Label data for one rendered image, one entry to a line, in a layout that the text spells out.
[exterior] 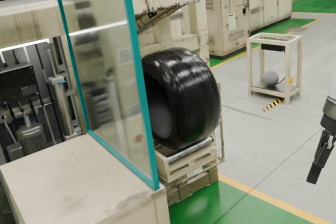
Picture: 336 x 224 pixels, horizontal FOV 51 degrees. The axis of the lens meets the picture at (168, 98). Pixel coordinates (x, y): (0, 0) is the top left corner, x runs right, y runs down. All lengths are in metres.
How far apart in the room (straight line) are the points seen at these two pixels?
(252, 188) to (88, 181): 2.16
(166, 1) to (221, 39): 4.43
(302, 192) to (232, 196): 0.57
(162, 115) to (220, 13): 4.32
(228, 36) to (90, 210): 5.75
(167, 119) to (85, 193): 1.17
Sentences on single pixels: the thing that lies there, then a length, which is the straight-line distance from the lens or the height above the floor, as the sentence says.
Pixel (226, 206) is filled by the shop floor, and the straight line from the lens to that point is 3.03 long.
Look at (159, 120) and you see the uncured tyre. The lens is 2.24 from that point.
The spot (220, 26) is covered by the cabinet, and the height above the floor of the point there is 0.63.
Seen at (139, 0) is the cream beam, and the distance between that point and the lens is 2.02.
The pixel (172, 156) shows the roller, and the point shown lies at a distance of 1.95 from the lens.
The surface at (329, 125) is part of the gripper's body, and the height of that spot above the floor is 1.41.
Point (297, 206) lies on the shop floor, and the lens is 3.06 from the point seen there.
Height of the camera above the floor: 1.94
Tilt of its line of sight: 22 degrees down
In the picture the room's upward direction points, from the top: 7 degrees counter-clockwise
